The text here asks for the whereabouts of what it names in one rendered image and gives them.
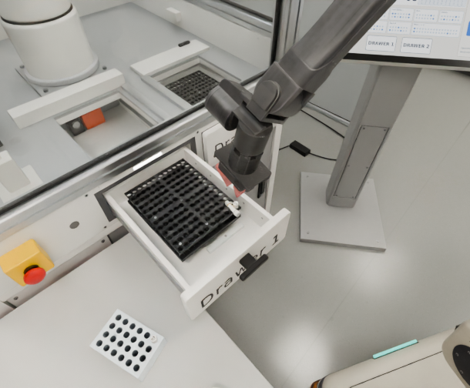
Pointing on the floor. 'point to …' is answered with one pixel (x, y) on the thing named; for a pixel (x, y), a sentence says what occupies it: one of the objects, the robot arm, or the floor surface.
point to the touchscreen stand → (356, 167)
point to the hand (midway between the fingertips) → (234, 188)
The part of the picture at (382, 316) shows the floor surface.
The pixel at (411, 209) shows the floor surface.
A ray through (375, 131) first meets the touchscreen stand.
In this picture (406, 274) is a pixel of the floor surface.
